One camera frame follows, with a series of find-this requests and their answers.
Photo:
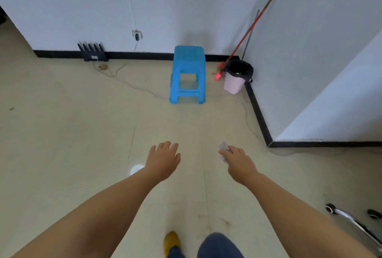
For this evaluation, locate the blue plastic stool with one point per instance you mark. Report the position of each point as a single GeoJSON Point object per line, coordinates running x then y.
{"type": "Point", "coordinates": [188, 73]}

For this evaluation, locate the person's right forearm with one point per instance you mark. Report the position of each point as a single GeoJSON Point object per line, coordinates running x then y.
{"type": "Point", "coordinates": [298, 219]}

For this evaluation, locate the person's left little finger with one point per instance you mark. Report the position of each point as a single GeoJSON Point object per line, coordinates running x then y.
{"type": "Point", "coordinates": [152, 149]}

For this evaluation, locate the black router with antennas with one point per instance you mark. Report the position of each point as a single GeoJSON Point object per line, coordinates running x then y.
{"type": "Point", "coordinates": [92, 52]}

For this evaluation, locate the person's left forearm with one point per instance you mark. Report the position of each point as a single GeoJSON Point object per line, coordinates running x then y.
{"type": "Point", "coordinates": [89, 219]}

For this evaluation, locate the person's left thumb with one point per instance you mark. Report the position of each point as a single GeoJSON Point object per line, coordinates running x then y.
{"type": "Point", "coordinates": [178, 159]}

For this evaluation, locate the person's right hand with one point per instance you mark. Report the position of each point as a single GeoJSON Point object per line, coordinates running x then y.
{"type": "Point", "coordinates": [240, 164]}

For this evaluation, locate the white tissue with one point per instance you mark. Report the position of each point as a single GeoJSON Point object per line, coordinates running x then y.
{"type": "Point", "coordinates": [223, 148]}

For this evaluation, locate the person's left middle finger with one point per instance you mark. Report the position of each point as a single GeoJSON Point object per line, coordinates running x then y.
{"type": "Point", "coordinates": [166, 145]}

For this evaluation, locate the chrome office chair base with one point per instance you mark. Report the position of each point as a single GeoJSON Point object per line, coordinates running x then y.
{"type": "Point", "coordinates": [355, 220]}

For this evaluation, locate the pink trash bin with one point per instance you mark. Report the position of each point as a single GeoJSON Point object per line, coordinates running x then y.
{"type": "Point", "coordinates": [234, 83]}

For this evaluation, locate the small brown debris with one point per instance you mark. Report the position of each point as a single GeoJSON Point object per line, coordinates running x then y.
{"type": "Point", "coordinates": [103, 66]}

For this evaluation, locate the black trash bag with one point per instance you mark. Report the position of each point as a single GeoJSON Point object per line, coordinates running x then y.
{"type": "Point", "coordinates": [240, 68]}

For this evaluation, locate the person's right fingers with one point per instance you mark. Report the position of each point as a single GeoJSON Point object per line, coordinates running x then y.
{"type": "Point", "coordinates": [231, 151]}

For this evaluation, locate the yellow shoe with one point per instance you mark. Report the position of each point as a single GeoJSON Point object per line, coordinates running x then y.
{"type": "Point", "coordinates": [171, 241]}

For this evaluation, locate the red broom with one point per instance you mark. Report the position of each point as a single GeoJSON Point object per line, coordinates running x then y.
{"type": "Point", "coordinates": [244, 37]}

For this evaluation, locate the person's left hand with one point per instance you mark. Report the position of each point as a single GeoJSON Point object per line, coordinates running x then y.
{"type": "Point", "coordinates": [161, 162]}

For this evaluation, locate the person's blue jeans leg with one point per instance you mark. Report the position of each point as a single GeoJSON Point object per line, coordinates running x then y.
{"type": "Point", "coordinates": [219, 247]}

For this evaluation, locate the white wall socket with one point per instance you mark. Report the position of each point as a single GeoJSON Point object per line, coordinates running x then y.
{"type": "Point", "coordinates": [136, 34]}

